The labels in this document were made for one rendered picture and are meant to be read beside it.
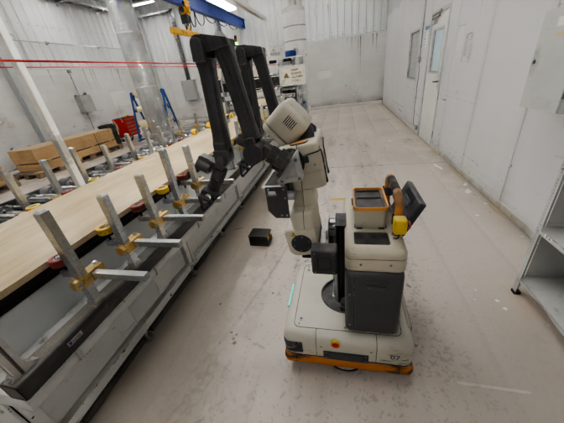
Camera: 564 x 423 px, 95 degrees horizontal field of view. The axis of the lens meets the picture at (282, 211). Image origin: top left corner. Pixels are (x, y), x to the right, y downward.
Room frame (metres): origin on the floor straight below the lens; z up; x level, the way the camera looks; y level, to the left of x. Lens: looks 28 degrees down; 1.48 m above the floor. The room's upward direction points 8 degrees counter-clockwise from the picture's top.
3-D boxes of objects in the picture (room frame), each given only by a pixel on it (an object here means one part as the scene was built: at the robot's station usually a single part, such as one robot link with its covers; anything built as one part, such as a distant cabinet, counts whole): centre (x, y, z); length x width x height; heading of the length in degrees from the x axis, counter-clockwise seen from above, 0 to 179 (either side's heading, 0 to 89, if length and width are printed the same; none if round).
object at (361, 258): (1.10, -0.40, 0.59); 0.55 x 0.34 x 0.83; 165
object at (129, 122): (10.16, 5.21, 0.41); 0.76 x 0.48 x 0.81; 172
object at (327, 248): (1.11, -0.13, 0.68); 0.28 x 0.27 x 0.25; 165
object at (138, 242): (1.15, 0.73, 0.81); 0.43 x 0.03 x 0.04; 75
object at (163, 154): (1.61, 0.67, 0.94); 0.04 x 0.04 x 0.48; 75
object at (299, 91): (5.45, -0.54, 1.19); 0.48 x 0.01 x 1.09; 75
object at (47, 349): (3.00, 0.30, 0.67); 5.11 x 0.08 x 0.10; 165
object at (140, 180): (1.37, 0.74, 0.87); 0.04 x 0.04 x 0.48; 75
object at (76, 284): (0.91, 0.86, 0.82); 0.14 x 0.06 x 0.05; 165
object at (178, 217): (1.39, 0.66, 0.81); 0.43 x 0.03 x 0.04; 75
